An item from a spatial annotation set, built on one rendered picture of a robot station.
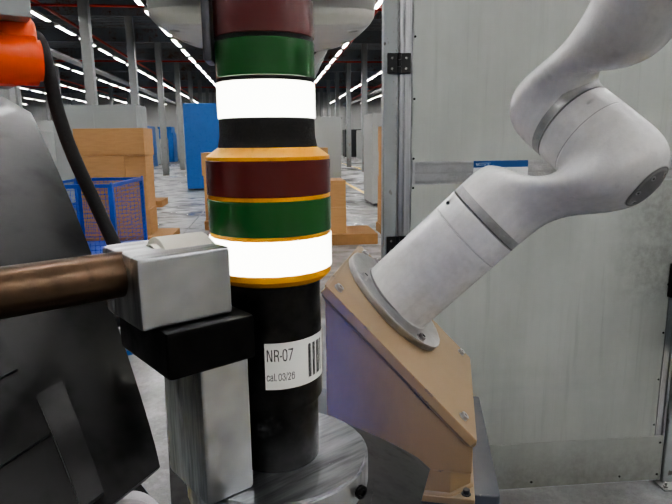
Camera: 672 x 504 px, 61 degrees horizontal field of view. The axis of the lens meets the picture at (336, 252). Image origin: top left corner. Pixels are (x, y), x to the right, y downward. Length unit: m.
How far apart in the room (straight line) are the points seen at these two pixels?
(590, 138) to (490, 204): 0.15
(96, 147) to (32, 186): 8.04
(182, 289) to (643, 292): 2.35
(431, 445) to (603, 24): 0.54
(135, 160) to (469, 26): 6.54
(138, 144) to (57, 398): 7.96
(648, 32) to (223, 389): 0.63
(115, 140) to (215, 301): 8.05
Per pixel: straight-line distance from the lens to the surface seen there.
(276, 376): 0.20
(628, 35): 0.73
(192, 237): 0.19
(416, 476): 0.46
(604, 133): 0.80
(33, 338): 0.23
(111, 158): 8.25
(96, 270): 0.18
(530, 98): 0.84
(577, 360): 2.43
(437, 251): 0.81
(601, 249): 2.35
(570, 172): 0.79
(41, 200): 0.28
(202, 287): 0.18
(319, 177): 0.19
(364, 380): 0.76
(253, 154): 0.19
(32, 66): 4.23
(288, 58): 0.19
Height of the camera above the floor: 1.40
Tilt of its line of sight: 11 degrees down
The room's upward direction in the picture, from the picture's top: 1 degrees counter-clockwise
